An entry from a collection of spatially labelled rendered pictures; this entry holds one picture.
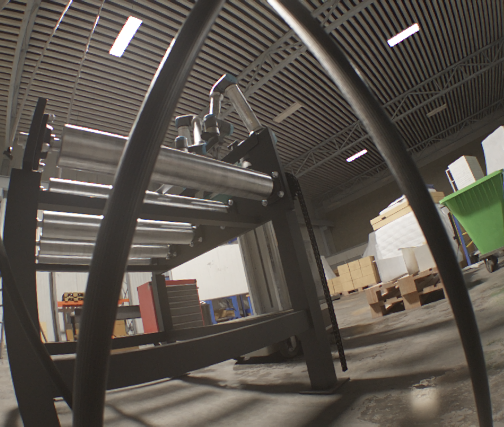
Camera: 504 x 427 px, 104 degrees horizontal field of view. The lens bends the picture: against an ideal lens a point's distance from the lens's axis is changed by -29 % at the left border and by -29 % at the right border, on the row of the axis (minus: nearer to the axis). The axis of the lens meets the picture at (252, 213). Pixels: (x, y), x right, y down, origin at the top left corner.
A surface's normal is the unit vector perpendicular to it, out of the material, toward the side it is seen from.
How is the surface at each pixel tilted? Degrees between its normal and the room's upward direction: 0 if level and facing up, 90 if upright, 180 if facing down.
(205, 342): 90
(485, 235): 101
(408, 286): 90
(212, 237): 90
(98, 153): 127
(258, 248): 90
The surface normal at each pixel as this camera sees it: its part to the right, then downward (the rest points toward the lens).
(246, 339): 0.68, -0.38
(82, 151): 0.68, 0.25
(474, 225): -0.74, 0.14
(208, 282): 0.33, -0.38
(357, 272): -0.63, -0.12
